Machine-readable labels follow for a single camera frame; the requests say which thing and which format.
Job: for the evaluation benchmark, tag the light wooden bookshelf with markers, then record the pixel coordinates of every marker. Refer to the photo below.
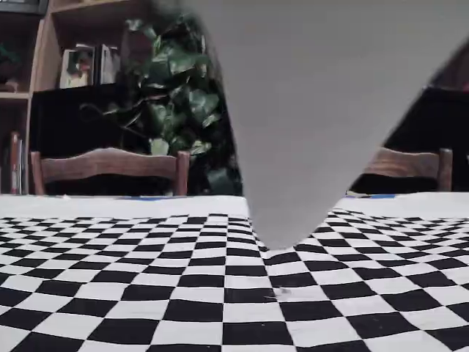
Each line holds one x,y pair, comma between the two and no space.
44,55

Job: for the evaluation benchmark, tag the row of upright books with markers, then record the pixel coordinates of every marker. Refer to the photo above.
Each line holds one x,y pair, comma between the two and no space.
16,165

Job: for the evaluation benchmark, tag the dark green ornament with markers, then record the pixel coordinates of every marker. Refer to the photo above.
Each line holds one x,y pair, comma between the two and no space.
7,62

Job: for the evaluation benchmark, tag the black white checkerboard paper mat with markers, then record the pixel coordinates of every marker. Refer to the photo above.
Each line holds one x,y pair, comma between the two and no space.
146,286

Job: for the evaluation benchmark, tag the white upright book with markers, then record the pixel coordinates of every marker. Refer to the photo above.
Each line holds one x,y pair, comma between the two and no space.
110,64

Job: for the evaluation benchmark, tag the green leafy houseplant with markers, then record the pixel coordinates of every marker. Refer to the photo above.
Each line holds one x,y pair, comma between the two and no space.
176,80

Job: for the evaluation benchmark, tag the illustrated picture book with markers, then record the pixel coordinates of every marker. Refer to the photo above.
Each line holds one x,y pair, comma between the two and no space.
76,66

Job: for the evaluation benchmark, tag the blue tape strip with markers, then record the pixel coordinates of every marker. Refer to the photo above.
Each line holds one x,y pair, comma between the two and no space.
157,198
384,196

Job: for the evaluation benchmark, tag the brown wooden chair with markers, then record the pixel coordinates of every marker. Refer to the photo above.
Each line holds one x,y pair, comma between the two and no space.
410,165
110,165

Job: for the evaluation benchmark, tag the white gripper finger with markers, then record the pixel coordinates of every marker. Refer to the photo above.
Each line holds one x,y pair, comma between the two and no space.
311,110

